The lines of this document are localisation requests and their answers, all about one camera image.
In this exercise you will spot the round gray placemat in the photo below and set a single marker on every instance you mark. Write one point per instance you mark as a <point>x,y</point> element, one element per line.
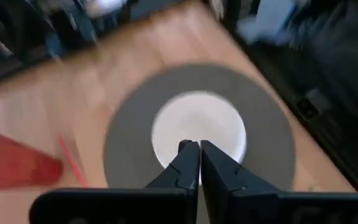
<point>129,140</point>

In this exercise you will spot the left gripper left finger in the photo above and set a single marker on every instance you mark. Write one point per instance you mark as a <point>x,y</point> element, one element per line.
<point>179,186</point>

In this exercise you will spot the red plastic utensil container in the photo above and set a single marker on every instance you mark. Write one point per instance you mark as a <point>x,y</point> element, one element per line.
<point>11,161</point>

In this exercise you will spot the black table edge frame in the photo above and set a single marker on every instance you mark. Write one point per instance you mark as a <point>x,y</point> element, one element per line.
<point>322,130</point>

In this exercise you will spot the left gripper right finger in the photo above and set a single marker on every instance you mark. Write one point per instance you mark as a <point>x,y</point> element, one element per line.
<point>228,186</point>

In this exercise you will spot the thin red stick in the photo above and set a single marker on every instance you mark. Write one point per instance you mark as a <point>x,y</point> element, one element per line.
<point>71,161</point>

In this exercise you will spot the white round plate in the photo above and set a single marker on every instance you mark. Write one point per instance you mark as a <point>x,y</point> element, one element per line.
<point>197,118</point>

